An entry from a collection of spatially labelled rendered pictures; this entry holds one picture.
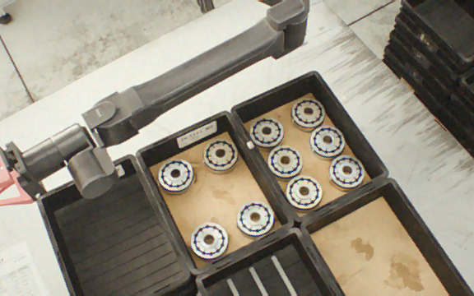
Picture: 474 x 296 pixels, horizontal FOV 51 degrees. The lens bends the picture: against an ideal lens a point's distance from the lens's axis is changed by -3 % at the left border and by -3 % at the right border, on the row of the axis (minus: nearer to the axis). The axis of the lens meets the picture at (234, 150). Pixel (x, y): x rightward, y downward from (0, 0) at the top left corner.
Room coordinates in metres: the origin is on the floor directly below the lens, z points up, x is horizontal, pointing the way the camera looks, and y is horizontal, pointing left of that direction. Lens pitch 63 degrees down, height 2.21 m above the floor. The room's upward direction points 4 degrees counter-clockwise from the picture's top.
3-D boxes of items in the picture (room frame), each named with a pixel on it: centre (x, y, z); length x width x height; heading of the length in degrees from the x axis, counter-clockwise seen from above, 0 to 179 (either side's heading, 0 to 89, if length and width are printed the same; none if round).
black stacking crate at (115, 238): (0.42, 0.34, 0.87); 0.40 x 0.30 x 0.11; 23
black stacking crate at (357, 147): (0.66, -0.21, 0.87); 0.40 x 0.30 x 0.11; 23
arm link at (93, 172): (0.40, 0.23, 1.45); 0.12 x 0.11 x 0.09; 120
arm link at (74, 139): (0.41, 0.27, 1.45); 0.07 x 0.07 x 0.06; 30
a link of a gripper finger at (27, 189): (0.35, 0.39, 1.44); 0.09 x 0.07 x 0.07; 120
